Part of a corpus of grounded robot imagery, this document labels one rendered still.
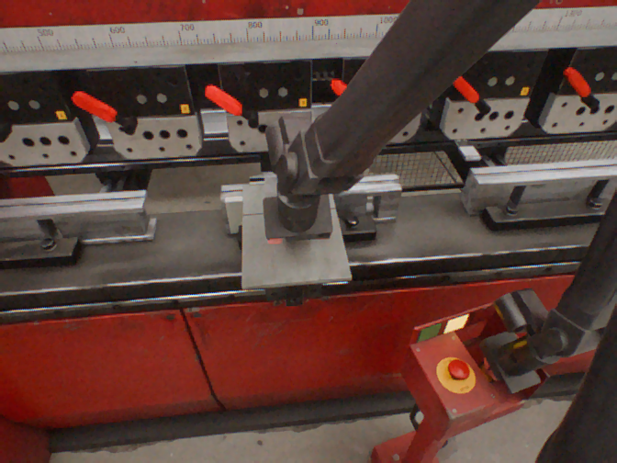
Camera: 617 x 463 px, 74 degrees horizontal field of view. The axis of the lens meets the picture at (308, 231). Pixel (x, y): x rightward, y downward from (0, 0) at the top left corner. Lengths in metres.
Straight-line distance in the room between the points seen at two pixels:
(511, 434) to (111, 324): 1.37
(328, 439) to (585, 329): 1.08
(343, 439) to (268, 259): 1.02
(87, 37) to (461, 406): 0.86
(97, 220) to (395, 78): 0.75
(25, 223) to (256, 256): 0.51
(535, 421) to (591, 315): 1.14
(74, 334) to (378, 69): 0.91
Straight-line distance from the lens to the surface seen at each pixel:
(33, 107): 0.82
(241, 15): 0.68
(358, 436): 1.62
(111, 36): 0.72
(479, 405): 0.86
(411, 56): 0.32
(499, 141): 1.28
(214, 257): 0.89
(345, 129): 0.38
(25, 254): 1.02
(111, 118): 0.74
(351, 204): 0.90
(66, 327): 1.07
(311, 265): 0.69
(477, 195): 1.00
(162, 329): 1.03
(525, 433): 1.79
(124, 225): 0.96
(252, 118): 0.70
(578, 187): 1.13
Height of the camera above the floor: 1.53
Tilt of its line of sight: 45 degrees down
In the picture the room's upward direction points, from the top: straight up
